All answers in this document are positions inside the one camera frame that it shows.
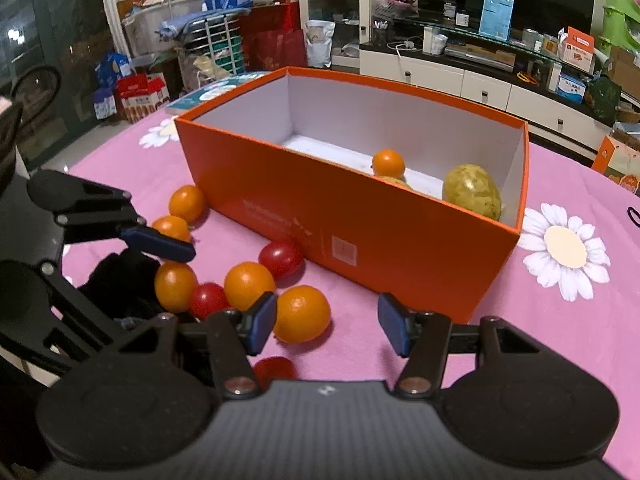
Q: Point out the red white carton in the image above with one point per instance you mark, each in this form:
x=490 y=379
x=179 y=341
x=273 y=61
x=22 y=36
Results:
x=142 y=97

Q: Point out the orange gift carton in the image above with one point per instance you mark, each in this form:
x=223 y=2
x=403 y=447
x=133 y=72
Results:
x=607 y=155

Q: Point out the white container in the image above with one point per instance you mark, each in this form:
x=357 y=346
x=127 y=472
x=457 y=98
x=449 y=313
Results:
x=434 y=40

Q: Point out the brown cardboard box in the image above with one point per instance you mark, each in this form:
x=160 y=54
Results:
x=625 y=67

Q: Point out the red paper bag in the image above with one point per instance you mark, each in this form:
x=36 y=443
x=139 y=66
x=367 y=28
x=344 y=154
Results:
x=272 y=50

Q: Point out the yellow passion fruit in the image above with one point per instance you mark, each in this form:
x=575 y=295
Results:
x=472 y=190
x=397 y=183

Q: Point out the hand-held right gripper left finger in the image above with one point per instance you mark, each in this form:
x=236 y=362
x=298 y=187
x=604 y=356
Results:
x=262 y=322

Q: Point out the green plastic rack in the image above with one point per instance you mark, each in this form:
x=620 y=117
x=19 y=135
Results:
x=617 y=25

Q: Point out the white black television stand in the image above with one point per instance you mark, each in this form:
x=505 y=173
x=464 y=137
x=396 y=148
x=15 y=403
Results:
x=435 y=77

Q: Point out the small orange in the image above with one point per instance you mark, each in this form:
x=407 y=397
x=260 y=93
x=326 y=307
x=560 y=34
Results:
x=175 y=287
x=388 y=164
x=301 y=314
x=187 y=203
x=249 y=285
x=171 y=227

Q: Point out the silver media player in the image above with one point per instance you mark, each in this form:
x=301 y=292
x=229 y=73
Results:
x=475 y=55

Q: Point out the dark glass window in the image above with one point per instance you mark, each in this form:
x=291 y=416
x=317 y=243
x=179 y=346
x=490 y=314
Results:
x=60 y=35

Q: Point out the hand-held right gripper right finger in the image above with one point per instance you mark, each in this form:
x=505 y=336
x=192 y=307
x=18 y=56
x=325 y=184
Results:
x=392 y=325

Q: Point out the teal book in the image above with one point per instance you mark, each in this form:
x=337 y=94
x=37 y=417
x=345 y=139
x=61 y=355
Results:
x=210 y=95

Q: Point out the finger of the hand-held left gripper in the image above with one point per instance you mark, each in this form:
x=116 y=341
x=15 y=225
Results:
x=160 y=247
x=80 y=305

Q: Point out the dark green bag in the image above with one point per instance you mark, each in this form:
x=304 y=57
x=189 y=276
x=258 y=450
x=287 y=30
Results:
x=602 y=100

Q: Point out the orange cardboard box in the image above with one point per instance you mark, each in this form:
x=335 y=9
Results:
x=300 y=210

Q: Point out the blue white small box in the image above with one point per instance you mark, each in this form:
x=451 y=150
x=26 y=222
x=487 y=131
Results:
x=571 y=87

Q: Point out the blue white carton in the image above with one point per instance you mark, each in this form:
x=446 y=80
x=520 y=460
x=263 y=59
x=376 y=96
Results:
x=112 y=67

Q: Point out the blue leaflet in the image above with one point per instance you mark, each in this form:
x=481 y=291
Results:
x=496 y=17

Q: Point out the white foil pouch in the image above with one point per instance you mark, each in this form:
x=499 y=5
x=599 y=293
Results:
x=320 y=45

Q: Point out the clear storage bin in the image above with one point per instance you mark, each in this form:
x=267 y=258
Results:
x=145 y=25

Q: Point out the red cherry tomato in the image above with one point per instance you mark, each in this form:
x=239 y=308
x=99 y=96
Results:
x=281 y=258
x=208 y=300
x=274 y=369

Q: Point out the black fuzzy cloth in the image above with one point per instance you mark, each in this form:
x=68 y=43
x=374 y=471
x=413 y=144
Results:
x=120 y=280

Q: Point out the pink daisy tablecloth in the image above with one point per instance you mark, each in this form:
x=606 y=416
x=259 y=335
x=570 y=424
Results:
x=350 y=310

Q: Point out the orange white small box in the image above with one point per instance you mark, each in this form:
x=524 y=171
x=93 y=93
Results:
x=577 y=55

